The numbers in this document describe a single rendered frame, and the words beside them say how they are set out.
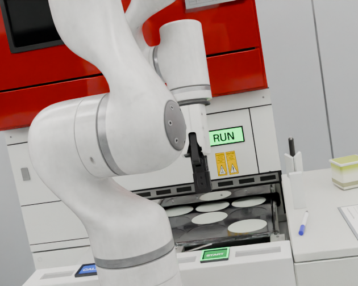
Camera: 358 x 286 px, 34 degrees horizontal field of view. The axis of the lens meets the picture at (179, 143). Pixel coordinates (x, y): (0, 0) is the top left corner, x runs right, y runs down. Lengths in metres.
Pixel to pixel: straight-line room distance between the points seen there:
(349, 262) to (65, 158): 0.59
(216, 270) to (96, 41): 0.55
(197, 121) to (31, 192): 0.90
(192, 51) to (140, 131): 0.40
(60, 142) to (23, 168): 1.06
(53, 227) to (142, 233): 1.10
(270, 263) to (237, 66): 0.67
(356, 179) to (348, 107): 1.74
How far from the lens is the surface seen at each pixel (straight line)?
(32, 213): 1.91
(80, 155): 0.81
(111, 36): 0.80
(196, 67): 1.12
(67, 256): 1.92
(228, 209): 1.69
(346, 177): 1.50
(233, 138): 1.71
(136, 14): 1.09
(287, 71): 3.18
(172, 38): 1.13
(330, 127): 3.24
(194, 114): 1.10
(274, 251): 1.19
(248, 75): 1.64
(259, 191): 1.74
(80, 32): 0.80
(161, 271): 0.84
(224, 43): 1.64
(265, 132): 1.71
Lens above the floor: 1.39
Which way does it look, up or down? 10 degrees down
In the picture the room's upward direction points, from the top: 10 degrees counter-clockwise
